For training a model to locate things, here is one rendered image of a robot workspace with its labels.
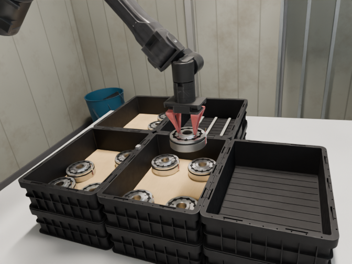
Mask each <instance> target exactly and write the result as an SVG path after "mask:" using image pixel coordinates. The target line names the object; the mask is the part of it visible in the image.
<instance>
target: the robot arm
mask: <svg viewBox="0 0 352 264"><path fill-rule="evenodd" d="M32 1H33V0H0V35H1V36H13V35H16V34H17V33H18V32H19V30H20V28H21V26H22V23H23V21H24V19H25V17H26V14H27V12H28V10H29V8H30V5H31V3H32ZM104 1H105V2H106V3H107V4H108V5H109V6H110V8H111V9H112V10H113V11H114V12H115V13H116V14H117V15H118V16H119V18H120V19H121V20H122V21H123V22H124V23H125V24H126V26H127V27H128V28H129V29H130V31H131V32H132V34H133V35H134V37H135V39H136V41H137V42H138V43H139V44H140V45H141V46H142V49H141V50H142V52H143V53H144V54H145V55H146V56H147V57H148V58H147V59H148V61H149V63H150V64H151V65H152V66H153V67H154V68H155V69H156V68H157V69H158V70H159V71H160V72H162V71H164V70H165V69H167V67H168V66H169V65H171V66H172V78H173V91H174V95H173V96H171V97H170V98H168V99H167V100H166V101H165V102H164V107H165V108H166V107H168V110H167V111H166V115H167V117H168V118H169V119H170V121H171V122H172V123H173V125H174V127H175V129H176V131H177V133H179V132H180V131H181V114H191V121H192V127H193V132H194V135H196V134H197V130H198V127H199V122H200V120H201V117H202V115H203V113H204V110H205V106H202V104H205V103H206V97H195V79H194V75H195V74H196V73H198V72H199V71H200V70H201V69H202V67H203V65H204V60H203V57H202V56H201V55H200V54H199V53H197V52H193V51H192V50H191V49H189V48H186V49H185V47H184V46H183V45H182V44H181V43H180V42H179V41H178V39H177V38H176V37H175V36H174V35H173V34H171V33H170V32H169V31H168V30H167V29H164V27H163V26H162V25H161V24H160V23H159V22H158V21H156V20H155V19H153V18H152V17H151V16H149V15H148V14H147V13H146V12H145V11H144V10H143V9H142V7H141V6H140V5H139V4H138V3H137V2H136V1H135V0H104ZM175 115H176V118H177V121H176V119H175Z"/></svg>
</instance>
